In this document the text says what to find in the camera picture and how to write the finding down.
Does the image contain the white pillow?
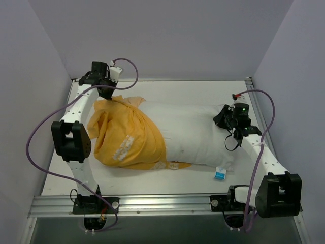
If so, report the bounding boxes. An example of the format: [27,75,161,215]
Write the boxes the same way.
[139,101,235,170]

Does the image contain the orange Mickey Mouse pillowcase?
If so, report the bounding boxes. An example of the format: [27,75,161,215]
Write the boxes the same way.
[87,96,191,170]

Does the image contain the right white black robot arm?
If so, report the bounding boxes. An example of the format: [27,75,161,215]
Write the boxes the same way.
[213,103,302,218]

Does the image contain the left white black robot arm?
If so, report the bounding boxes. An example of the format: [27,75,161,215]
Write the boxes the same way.
[51,61,122,213]

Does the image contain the blue white pillow tag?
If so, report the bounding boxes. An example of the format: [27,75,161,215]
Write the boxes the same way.
[214,167,226,180]

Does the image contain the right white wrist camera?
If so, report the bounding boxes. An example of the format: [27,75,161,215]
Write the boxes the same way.
[232,94,246,104]

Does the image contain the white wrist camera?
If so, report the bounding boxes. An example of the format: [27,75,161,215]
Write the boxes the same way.
[109,60,123,83]
[232,94,246,104]

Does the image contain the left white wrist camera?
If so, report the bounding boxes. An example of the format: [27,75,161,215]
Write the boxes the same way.
[109,60,123,83]

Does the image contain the thin black cable loop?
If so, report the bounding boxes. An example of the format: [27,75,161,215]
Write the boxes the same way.
[224,129,241,152]

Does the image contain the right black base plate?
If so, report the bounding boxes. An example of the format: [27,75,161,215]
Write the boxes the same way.
[209,194,245,212]

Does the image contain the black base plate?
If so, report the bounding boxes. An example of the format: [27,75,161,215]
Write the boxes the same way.
[209,194,245,212]
[72,196,120,215]

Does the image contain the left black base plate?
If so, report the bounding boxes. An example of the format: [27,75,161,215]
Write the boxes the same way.
[72,196,120,215]

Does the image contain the aluminium front rail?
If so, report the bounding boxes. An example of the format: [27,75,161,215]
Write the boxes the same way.
[28,193,243,218]

